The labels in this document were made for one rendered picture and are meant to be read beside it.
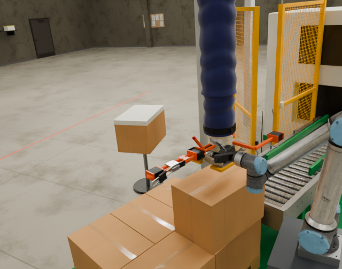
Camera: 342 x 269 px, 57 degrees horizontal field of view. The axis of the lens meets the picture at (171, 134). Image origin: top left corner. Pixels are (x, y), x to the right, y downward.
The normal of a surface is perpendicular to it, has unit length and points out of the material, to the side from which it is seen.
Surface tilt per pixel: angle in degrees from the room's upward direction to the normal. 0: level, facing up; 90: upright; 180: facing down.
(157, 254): 0
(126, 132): 90
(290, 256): 0
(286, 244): 0
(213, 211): 90
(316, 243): 96
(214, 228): 90
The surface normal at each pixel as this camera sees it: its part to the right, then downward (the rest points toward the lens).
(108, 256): -0.07, -0.93
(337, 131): -0.57, 0.23
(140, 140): -0.30, 0.37
